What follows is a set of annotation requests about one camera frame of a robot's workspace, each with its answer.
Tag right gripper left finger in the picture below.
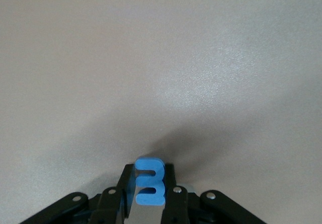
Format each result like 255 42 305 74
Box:
19 164 136 224

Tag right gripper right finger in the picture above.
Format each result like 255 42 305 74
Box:
160 164 267 224

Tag blue foam letter E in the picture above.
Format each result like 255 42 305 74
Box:
134 158 166 206

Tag brown table cover sheet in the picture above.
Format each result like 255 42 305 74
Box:
0 0 322 224

